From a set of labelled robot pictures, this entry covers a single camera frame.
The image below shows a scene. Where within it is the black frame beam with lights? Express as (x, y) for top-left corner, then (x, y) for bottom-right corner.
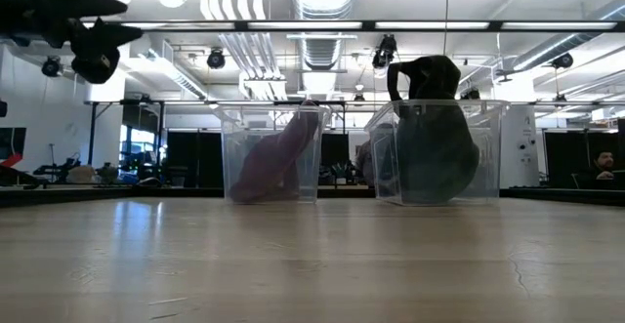
(81, 19), (625, 33)

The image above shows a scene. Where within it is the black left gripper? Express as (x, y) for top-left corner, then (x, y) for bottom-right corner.
(0, 0), (145, 86)

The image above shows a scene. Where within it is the tan rounded object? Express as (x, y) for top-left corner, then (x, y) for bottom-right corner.
(64, 164), (98, 185)

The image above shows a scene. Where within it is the black horizontal frame rail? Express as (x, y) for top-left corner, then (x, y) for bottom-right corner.
(82, 99), (625, 108)

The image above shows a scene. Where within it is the olive grey baseball cap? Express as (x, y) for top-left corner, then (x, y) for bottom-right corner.
(394, 103), (481, 206)

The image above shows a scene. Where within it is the dark grey baseball cap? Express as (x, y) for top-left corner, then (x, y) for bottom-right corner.
(386, 55), (462, 119)

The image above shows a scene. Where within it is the clear plastic bin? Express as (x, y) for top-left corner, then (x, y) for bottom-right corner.
(363, 99), (510, 208)
(213, 101), (334, 206)

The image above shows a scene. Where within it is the thin hanging cable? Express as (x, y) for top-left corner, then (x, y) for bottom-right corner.
(441, 0), (451, 57)

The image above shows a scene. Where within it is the person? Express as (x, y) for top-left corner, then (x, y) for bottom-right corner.
(571, 149), (624, 190)

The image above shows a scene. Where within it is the dark wall monitor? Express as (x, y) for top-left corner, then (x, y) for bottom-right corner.
(0, 127), (28, 161)

